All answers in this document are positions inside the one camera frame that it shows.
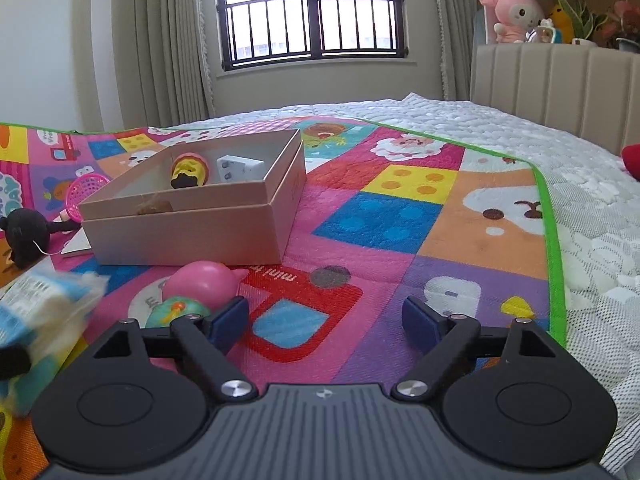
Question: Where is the yellow plush toy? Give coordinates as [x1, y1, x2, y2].
[549, 4, 574, 44]

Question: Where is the pink plush bunny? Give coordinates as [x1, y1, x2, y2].
[478, 0, 544, 44]

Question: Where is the pink plastic net scoop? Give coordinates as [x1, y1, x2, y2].
[60, 172, 111, 223]

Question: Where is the green potted plant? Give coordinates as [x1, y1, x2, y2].
[555, 0, 608, 44]

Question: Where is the black plush toy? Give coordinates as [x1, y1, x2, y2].
[1, 208, 81, 270]

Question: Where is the pink cardboard box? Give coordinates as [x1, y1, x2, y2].
[79, 129, 306, 266]

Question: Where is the blue white tissue pack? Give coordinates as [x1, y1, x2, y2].
[1, 269, 108, 417]

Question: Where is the white square notepad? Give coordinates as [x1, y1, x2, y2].
[61, 229, 92, 257]

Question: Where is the beige curtain left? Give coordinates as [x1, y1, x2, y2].
[72, 0, 215, 131]

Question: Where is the beige curtain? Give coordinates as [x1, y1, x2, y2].
[435, 0, 480, 101]
[72, 0, 215, 131]

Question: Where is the white battery charger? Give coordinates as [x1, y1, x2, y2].
[216, 155, 266, 183]

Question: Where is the beige padded headboard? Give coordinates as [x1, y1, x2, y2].
[471, 44, 640, 155]

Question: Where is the dark framed window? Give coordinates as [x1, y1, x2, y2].
[216, 0, 408, 72]

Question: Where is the white quilted bedspread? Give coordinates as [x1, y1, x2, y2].
[160, 93, 639, 479]

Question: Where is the beige curtain right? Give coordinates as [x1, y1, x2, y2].
[435, 0, 480, 101]

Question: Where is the pink yellow pudding cup toy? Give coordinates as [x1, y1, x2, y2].
[170, 153, 209, 188]

